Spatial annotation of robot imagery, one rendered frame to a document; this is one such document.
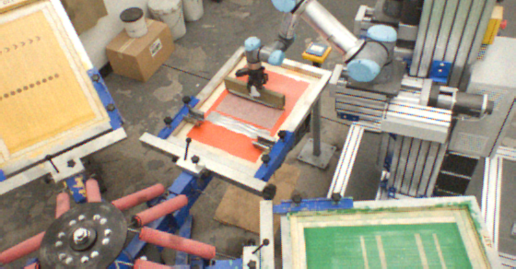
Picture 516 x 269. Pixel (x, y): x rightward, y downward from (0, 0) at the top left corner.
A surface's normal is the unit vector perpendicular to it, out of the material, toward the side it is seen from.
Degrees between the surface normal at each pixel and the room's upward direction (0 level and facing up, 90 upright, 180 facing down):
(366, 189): 0
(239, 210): 0
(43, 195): 0
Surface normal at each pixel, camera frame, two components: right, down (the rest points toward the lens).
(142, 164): -0.11, -0.67
